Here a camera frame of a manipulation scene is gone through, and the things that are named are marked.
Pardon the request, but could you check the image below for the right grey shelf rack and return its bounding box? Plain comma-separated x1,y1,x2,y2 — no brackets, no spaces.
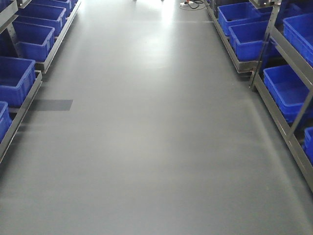
205,0,313,187

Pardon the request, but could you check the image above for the grey shelf rack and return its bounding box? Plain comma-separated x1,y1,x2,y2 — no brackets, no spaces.
205,0,313,187
0,0,81,158

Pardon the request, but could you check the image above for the left grey shelf rack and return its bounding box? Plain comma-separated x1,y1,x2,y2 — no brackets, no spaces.
0,0,81,158

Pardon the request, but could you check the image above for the blue bin right middle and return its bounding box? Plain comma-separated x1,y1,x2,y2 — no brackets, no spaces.
229,21,268,62

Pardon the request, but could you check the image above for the blue bin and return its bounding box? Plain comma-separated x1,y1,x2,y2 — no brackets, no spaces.
283,13,313,67
16,3,67,37
229,21,268,62
13,22,55,62
264,65,309,123
0,56,36,107
218,2,261,31

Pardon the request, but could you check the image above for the blue bin right far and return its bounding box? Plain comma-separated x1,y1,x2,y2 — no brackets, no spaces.
218,2,261,31

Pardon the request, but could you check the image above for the blue bin right lower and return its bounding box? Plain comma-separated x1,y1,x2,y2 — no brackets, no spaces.
264,65,309,123

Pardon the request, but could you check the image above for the blue bin left middle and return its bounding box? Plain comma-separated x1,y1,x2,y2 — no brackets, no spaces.
13,22,55,62

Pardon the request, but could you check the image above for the blue bin left near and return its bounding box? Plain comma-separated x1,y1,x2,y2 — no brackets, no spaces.
0,56,36,107

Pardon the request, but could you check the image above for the blue bin left far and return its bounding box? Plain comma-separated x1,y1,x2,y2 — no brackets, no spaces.
16,3,67,37

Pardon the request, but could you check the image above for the blue bin right upper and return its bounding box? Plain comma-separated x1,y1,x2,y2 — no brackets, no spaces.
283,13,313,67

